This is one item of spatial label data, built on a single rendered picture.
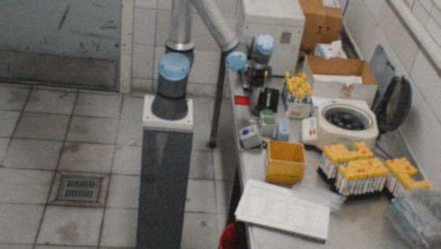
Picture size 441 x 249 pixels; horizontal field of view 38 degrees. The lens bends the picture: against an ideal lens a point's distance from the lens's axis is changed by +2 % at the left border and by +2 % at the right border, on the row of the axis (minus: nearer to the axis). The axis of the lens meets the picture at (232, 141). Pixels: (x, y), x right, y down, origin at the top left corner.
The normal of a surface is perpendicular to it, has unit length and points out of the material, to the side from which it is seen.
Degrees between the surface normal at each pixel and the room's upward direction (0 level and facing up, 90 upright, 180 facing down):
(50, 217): 0
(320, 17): 87
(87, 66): 90
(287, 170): 90
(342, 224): 0
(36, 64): 91
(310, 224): 1
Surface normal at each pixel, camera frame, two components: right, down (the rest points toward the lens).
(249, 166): 0.13, -0.83
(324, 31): -0.02, 0.53
